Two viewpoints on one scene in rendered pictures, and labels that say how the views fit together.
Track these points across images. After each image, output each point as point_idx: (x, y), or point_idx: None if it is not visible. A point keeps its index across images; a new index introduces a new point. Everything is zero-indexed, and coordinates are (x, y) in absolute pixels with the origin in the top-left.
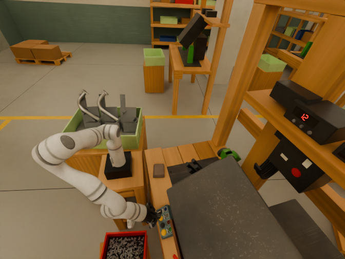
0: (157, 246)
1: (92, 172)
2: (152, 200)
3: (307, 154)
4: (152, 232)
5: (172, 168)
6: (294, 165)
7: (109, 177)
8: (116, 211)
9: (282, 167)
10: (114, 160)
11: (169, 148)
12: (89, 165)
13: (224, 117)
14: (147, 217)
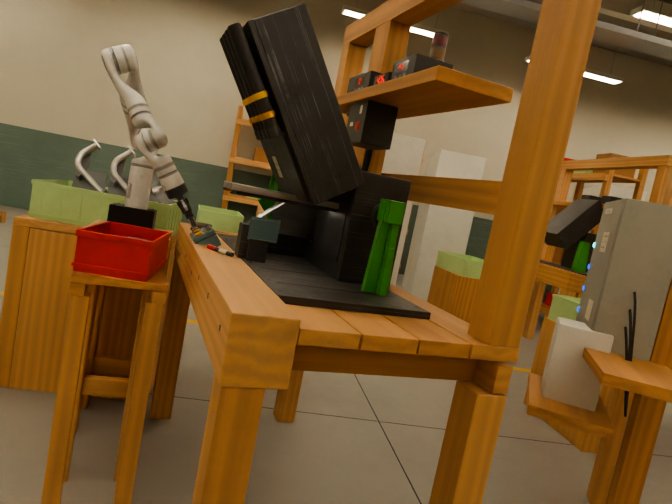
0: (148, 465)
1: (47, 285)
2: (159, 384)
3: (358, 97)
4: (141, 447)
5: (225, 234)
6: (356, 122)
7: (113, 219)
8: (158, 131)
9: (351, 135)
10: (133, 188)
11: (224, 233)
12: (52, 259)
13: None
14: (183, 187)
